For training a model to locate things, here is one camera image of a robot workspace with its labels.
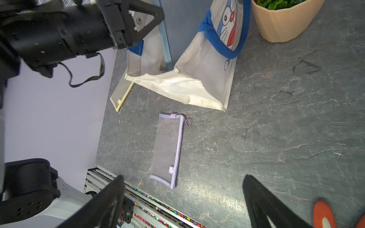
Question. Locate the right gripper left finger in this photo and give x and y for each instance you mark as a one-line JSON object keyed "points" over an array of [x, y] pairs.
{"points": [[103, 210]]}

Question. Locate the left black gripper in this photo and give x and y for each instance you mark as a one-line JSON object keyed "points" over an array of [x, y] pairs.
{"points": [[45, 35]]}

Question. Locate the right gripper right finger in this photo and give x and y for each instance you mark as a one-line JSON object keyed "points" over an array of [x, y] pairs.
{"points": [[263, 207]]}

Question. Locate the dark blue mesh pouch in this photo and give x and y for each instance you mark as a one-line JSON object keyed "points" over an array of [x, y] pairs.
{"points": [[180, 26]]}

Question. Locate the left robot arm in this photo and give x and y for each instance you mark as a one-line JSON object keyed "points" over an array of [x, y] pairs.
{"points": [[32, 187]]}

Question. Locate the far left yellow mesh pouch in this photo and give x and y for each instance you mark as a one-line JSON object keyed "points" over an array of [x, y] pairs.
{"points": [[121, 92]]}

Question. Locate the cream canvas tote bag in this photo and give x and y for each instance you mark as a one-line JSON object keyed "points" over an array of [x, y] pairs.
{"points": [[203, 75]]}

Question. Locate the small purple pouch under blue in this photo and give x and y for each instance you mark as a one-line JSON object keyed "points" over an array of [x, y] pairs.
{"points": [[167, 148]]}

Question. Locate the red patterned garden glove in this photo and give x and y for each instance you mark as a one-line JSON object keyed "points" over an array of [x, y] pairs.
{"points": [[323, 216]]}

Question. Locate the green plant in pot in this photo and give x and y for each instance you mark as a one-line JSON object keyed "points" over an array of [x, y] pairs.
{"points": [[278, 22]]}

